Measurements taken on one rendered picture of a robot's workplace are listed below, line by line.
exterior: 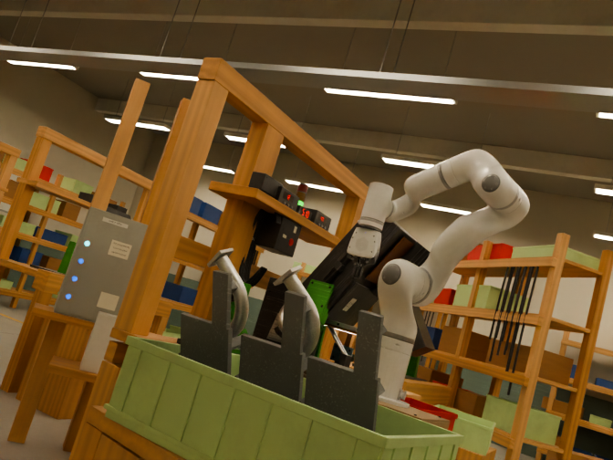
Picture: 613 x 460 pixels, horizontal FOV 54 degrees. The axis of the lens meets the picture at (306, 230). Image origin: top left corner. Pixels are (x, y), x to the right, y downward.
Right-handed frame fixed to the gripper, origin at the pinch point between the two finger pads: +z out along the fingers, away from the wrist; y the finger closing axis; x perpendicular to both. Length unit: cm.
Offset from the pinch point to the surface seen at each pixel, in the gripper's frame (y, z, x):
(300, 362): 31, 28, -79
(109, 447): -2, 56, -87
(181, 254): -74, 9, -3
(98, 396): -70, 66, -26
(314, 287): -36, 6, 40
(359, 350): 43, 23, -82
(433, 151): -267, -307, 720
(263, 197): -53, -22, 9
